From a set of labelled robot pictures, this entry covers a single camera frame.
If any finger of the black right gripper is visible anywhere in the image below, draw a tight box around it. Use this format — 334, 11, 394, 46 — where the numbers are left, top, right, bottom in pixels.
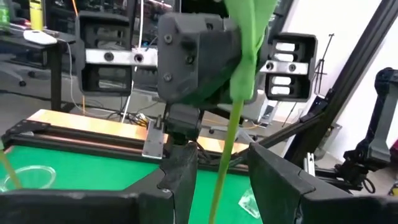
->
264, 32, 318, 103
75, 11, 134, 96

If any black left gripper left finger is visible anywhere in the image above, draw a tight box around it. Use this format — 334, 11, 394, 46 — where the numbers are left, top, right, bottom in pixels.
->
0, 141, 199, 224

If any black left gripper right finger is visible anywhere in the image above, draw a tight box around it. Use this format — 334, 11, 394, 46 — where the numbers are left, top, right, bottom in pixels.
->
248, 142, 398, 224

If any dark artificial tulip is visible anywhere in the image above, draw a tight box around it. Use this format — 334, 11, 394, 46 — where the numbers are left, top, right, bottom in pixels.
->
207, 0, 279, 224

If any slim clear glass vase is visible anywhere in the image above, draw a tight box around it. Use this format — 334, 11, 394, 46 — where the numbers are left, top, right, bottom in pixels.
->
0, 164, 57, 192

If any black tripod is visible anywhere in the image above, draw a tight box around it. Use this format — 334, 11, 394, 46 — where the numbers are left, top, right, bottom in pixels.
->
313, 32, 336, 96

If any green table mat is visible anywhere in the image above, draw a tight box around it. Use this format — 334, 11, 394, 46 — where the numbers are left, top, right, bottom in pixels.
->
0, 144, 265, 224

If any small clear plastic cup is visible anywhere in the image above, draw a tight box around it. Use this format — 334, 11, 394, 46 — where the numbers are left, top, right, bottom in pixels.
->
238, 186, 262, 220

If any black desk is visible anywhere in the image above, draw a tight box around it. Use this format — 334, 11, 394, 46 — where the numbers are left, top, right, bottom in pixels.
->
0, 30, 77, 111

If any white device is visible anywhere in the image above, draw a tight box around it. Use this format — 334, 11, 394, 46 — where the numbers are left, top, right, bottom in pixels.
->
23, 29, 58, 46

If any yellow bottle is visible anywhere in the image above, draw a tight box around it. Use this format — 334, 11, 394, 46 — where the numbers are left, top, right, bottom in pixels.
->
29, 0, 44, 31

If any green bottle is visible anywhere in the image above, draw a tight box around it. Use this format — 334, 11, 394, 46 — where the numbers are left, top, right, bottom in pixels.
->
0, 0, 10, 34

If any white hanging cable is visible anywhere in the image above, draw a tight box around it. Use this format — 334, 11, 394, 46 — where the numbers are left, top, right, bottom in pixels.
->
120, 0, 144, 124

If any black diagonal frame strut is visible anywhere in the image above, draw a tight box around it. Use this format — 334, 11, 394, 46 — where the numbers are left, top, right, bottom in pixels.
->
283, 0, 398, 162

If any black aluminium table frame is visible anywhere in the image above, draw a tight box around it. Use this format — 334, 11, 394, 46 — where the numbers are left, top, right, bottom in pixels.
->
0, 119, 259, 169

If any silver side bracket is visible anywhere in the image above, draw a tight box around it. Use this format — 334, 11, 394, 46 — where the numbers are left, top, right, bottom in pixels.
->
142, 120, 165, 160

